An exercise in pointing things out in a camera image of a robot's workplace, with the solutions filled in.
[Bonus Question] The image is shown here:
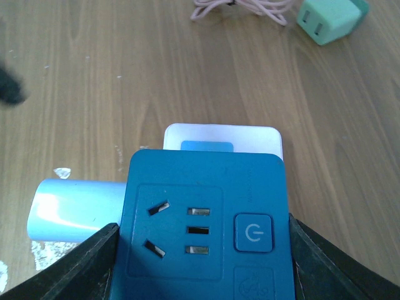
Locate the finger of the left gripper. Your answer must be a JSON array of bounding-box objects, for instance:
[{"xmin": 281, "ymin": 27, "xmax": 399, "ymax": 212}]
[{"xmin": 0, "ymin": 62, "xmax": 27, "ymax": 105}]

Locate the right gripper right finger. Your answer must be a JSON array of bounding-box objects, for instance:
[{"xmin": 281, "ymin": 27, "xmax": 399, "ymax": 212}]
[{"xmin": 289, "ymin": 215, "xmax": 399, "ymax": 299}]

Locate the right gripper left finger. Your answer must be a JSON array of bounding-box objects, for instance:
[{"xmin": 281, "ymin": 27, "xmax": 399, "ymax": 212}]
[{"xmin": 1, "ymin": 223, "xmax": 119, "ymax": 299}]

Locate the light blue plug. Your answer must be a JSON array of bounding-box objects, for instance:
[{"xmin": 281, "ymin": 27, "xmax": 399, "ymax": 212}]
[{"xmin": 27, "ymin": 179, "xmax": 126, "ymax": 243}]

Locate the blue cube socket adapter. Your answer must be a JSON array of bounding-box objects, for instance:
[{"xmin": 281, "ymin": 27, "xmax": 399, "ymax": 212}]
[{"xmin": 110, "ymin": 149, "xmax": 295, "ymax": 299}]

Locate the white power strip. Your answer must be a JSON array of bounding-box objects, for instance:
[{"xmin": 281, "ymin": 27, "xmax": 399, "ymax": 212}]
[{"xmin": 163, "ymin": 123, "xmax": 283, "ymax": 159}]

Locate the mint green charger plug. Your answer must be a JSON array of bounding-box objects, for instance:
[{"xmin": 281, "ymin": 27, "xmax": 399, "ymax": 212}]
[{"xmin": 296, "ymin": 0, "xmax": 369, "ymax": 46}]

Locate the pink charging cable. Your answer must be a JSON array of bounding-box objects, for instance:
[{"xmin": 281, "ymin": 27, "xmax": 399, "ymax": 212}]
[{"xmin": 190, "ymin": 0, "xmax": 296, "ymax": 26}]

